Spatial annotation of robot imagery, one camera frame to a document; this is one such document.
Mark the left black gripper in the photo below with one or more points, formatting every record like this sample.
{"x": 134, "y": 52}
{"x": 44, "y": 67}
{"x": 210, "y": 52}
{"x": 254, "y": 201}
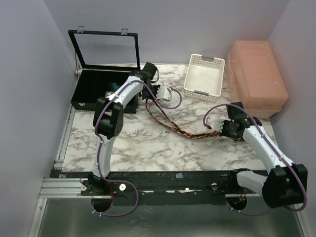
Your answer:
{"x": 156, "y": 88}

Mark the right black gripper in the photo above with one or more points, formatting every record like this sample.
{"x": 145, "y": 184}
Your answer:
{"x": 224, "y": 129}

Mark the pink plastic storage box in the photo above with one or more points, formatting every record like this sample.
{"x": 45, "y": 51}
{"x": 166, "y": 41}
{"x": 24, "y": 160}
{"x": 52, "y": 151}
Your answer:
{"x": 254, "y": 78}

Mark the white plastic basket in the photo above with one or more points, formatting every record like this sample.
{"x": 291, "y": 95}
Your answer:
{"x": 204, "y": 78}

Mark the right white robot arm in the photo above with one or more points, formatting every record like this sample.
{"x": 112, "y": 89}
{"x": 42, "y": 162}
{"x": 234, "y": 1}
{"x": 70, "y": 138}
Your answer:
{"x": 286, "y": 182}

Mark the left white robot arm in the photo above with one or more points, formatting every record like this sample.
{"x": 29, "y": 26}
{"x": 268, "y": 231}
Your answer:
{"x": 108, "y": 120}

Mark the rolled teal tie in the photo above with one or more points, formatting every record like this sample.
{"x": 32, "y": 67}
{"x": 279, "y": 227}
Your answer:
{"x": 113, "y": 87}

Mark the rolled patterned tie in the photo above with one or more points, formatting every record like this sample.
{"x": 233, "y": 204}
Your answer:
{"x": 108, "y": 93}

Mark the black display box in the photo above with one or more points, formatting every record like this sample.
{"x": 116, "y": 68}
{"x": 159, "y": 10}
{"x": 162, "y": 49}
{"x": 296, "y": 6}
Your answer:
{"x": 105, "y": 57}

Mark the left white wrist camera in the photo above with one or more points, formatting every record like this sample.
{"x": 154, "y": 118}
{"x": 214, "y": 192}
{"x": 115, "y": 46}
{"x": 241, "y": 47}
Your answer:
{"x": 164, "y": 94}

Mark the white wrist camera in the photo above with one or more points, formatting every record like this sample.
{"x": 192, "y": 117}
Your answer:
{"x": 164, "y": 94}
{"x": 215, "y": 124}

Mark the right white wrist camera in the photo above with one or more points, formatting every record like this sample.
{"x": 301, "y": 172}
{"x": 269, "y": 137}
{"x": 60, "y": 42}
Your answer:
{"x": 215, "y": 124}

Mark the black mounting rail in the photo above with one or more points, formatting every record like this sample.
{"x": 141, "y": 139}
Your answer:
{"x": 164, "y": 188}

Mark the aluminium extrusion rail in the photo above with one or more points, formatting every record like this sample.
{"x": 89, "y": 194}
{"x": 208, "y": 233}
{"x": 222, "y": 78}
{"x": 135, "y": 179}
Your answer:
{"x": 60, "y": 188}

